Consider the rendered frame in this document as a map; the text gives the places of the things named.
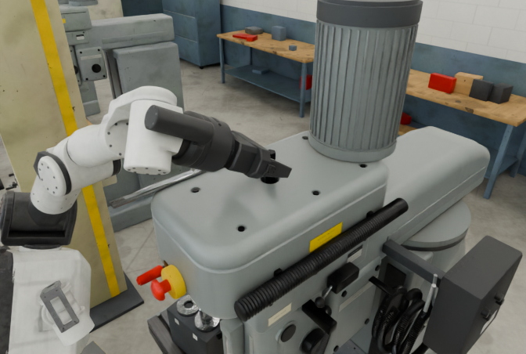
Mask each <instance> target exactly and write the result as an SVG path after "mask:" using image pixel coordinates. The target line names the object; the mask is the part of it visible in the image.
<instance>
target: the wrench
mask: <svg viewBox="0 0 526 354"><path fill-rule="evenodd" d="M204 172H206V171H203V170H199V169H196V170H195V171H194V172H193V171H191V170H189V171H187V172H183V173H181V174H179V175H176V176H173V177H170V178H169V179H165V180H163V181H161V182H157V183H155V184H153V185H151V186H147V187H145V188H142V189H140V190H137V191H135V192H133V193H129V194H127V195H124V196H123V197H118V198H117V199H114V200H111V201H110V202H109V203H110V205H111V206H112V208H118V207H120V206H122V205H125V204H128V203H130V202H132V201H134V200H138V199H139V198H142V197H145V196H147V195H150V194H151V193H155V192H157V191H159V190H162V189H165V188H167V187H169V186H173V185H174V184H177V183H179V182H182V181H185V180H187V179H190V178H192V177H194V176H196V175H199V174H202V173H204Z"/></svg>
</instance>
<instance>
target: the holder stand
mask: <svg viewBox="0 0 526 354"><path fill-rule="evenodd" d="M167 313H168V321H169V325H170V330H171V338H172V341H173V342H174V343H175V344H176V345H177V346H178V347H180V348H181V349H182V350H183V351H184V352H185V353H186V354H224V349H223V339H220V340H219V341H218V340H217V339H216V337H215V335H216V334H218V333H219V332H221V328H220V321H221V320H223V319H218V318H214V320H213V322H212V323H210V324H208V325H205V324H202V323H201V322H200V310H199V307H198V306H197V304H196V303H195V302H194V300H192V299H191V297H190V296H189V295H188V294H187V293H186V294H185V295H183V296H182V297H181V298H180V299H179V300H177V301H176V302H175V303H173V304H172V305H171V306H169V307H168V308H167Z"/></svg>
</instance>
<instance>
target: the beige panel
mask: <svg viewBox="0 0 526 354"><path fill-rule="evenodd" d="M87 126H88V123H87V120H86V116H85V111H84V107H83V104H82V100H81V94H80V91H79V88H78V84H77V79H76V75H75V71H74V65H73V62H72V59H71V55H70V50H69V45H68V42H67V36H66V33H65V30H64V26H63V20H62V17H61V13H60V10H59V4H58V1H57V0H0V136H1V138H2V142H3V145H4V147H5V151H6V153H7V155H8V158H9V161H10V164H11V166H12V168H13V172H14V175H15V176H16V181H17V182H18V185H19V188H20V191H21V192H24V193H30V192H31V190H32V187H33V185H34V181H35V179H36V177H37V173H36V171H35V170H34V167H33V165H34V162H35V159H36V157H37V154H38V152H41V151H46V150H47V149H48V148H51V147H54V146H57V144H59V143H60V142H61V141H62V140H64V139H65V138H67V137H69V136H71V135H72V134H73V133H74V132H75V131H77V130H78V129H81V128H84V127H87ZM62 247H67V248H70V249H74V250H77V251H79V252H80V253H81V254H82V255H83V257H84V258H85V259H86V260H87V262H88V263H89V264H90V267H91V290H90V313H89V315H90V317H91V319H92V321H93V323H94V324H95V326H94V327H93V329H92V330H91V331H90V332H89V333H92V332H93V331H95V330H97V329H99V328H100V327H102V326H104V325H106V324H107V323H109V322H111V321H113V320H115V319H116V318H118V317H120V316H122V315H124V314H125V313H127V312H129V311H131V310H133V309H135V308H136V307H138V306H140V305H142V304H143V303H144V301H143V299H142V297H141V296H140V294H139V293H138V292H137V290H136V289H135V287H134V285H133V284H132V282H131V281H130V280H129V279H128V277H127V275H126V274H125V272H124V270H123V269H122V265H121V260H120V255H119V252H118V249H117V243H116V240H115V236H114V233H113V227H112V223H111V220H110V214H109V211H108V207H107V203H106V198H105V194H104V191H103V185H102V182H101V181H99V182H96V183H94V184H92V185H90V186H86V187H84V188H82V189H81V192H80V193H79V195H78V196H77V218H76V222H75V226H74V231H73V235H72V238H71V242H70V244H69V245H62Z"/></svg>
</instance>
